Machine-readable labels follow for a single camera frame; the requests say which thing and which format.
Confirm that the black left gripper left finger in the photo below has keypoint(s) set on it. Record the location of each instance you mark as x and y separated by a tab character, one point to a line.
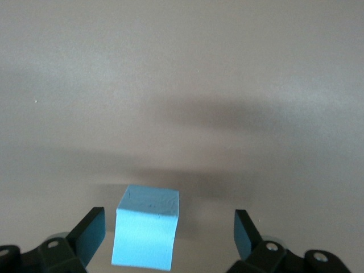
85	241

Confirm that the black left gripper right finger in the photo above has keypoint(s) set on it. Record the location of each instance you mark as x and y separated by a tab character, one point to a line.
250	244

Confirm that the light blue foam cube block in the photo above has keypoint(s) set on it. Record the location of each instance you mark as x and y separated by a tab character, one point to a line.
145	233

